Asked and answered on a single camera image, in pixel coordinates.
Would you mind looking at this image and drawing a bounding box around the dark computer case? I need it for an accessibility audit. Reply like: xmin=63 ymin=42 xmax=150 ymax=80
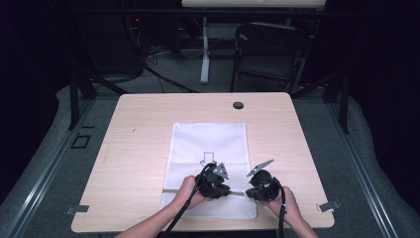
xmin=74 ymin=13 xmax=147 ymax=76

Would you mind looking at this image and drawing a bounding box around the grey tape piece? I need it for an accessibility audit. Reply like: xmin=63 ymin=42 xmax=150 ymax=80
xmin=316 ymin=199 xmax=342 ymax=213
xmin=64 ymin=204 xmax=90 ymax=216

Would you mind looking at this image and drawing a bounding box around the white cloth bag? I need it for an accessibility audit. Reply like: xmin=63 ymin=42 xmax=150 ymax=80
xmin=159 ymin=122 xmax=259 ymax=220

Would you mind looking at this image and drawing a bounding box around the hand-held gripper black cable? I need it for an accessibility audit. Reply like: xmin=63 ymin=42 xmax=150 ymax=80
xmin=270 ymin=178 xmax=287 ymax=238
xmin=160 ymin=162 xmax=219 ymax=238

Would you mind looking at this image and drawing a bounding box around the black metal frame stand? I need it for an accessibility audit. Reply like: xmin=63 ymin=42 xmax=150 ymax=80
xmin=290 ymin=69 xmax=351 ymax=135
xmin=67 ymin=69 xmax=131 ymax=131

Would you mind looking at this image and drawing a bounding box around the left hand-held gripper black cable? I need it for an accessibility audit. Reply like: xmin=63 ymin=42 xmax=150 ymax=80
xmin=160 ymin=162 xmax=219 ymax=238

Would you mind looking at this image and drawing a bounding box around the person's left hand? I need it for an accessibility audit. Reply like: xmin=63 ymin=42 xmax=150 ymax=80
xmin=172 ymin=175 xmax=213 ymax=211

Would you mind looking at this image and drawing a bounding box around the right hand-held gripper black cable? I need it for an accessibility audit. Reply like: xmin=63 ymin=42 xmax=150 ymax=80
xmin=270 ymin=178 xmax=287 ymax=238

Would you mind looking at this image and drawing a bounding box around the thick black floor cable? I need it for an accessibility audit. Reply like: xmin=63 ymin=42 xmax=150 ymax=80
xmin=143 ymin=63 xmax=200 ymax=94

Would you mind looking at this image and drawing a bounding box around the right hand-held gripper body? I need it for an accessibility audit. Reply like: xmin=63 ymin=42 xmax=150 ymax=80
xmin=246 ymin=159 xmax=282 ymax=202

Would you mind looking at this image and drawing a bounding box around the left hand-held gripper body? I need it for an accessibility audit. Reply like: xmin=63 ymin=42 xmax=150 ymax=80
xmin=195 ymin=162 xmax=232 ymax=199

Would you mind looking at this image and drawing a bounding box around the black folding chair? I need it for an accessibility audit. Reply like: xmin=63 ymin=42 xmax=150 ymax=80
xmin=229 ymin=22 xmax=312 ymax=94

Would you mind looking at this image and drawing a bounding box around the white desk leg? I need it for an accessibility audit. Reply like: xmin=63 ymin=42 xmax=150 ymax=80
xmin=199 ymin=17 xmax=212 ymax=85

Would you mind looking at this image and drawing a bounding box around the black horizontal bar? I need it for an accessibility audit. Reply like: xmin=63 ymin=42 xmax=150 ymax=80
xmin=49 ymin=7 xmax=331 ymax=16

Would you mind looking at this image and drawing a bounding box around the person's right hand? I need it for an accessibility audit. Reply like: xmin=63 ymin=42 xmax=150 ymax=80
xmin=262 ymin=185 xmax=304 ymax=228

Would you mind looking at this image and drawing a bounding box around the aluminium floor rail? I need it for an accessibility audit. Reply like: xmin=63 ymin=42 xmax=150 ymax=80
xmin=324 ymin=101 xmax=399 ymax=238
xmin=2 ymin=98 xmax=96 ymax=238

